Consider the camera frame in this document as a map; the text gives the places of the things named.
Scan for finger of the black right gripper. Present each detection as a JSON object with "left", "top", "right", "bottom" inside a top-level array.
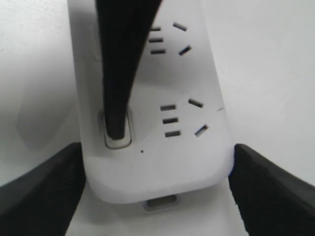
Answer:
[{"left": 95, "top": 0, "right": 161, "bottom": 140}]

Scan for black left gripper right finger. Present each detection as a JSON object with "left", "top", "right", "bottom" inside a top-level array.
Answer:
[{"left": 228, "top": 144, "right": 315, "bottom": 236}]

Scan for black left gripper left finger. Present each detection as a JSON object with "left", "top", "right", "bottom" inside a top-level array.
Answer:
[{"left": 0, "top": 143, "right": 86, "bottom": 236}]

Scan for white five-outlet power strip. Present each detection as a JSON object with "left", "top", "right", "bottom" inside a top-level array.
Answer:
[{"left": 68, "top": 0, "right": 234, "bottom": 205}]

